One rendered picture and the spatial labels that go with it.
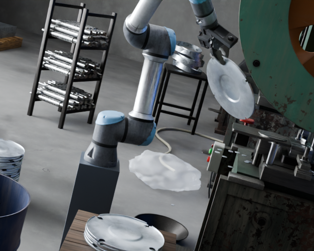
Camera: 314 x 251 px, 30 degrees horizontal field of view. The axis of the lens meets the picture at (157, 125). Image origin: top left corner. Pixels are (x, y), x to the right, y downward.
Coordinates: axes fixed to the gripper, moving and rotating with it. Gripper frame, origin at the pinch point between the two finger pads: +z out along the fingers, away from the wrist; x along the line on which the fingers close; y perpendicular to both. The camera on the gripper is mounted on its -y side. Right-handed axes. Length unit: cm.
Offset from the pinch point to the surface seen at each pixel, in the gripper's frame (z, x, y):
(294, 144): 37.3, -0.9, -24.8
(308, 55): -13.3, -4.7, -39.6
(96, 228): 11, 82, -6
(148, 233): 24, 68, -14
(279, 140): 33.9, 2.1, -20.5
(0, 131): 90, 58, 201
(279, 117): 138, -77, 69
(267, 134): 34.0, 1.8, -13.8
